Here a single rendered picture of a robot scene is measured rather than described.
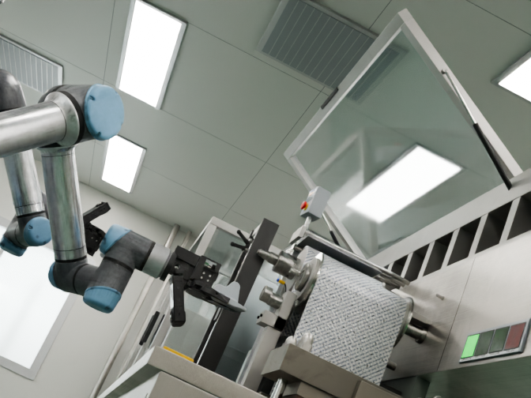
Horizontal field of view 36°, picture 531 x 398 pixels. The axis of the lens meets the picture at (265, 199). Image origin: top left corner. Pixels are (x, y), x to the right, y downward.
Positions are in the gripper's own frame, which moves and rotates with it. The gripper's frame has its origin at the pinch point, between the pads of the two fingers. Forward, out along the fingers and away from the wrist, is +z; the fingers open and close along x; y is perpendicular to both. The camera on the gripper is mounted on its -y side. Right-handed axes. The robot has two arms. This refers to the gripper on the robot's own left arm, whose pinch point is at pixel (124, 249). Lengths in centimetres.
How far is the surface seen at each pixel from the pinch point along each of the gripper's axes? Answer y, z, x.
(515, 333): -12, 31, 121
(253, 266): -10.6, 22.2, 34.9
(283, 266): -14, 27, 42
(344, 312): -6, 28, 74
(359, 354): 1, 34, 78
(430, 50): -74, 15, 75
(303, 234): -26, 31, 36
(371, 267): -27, 49, 49
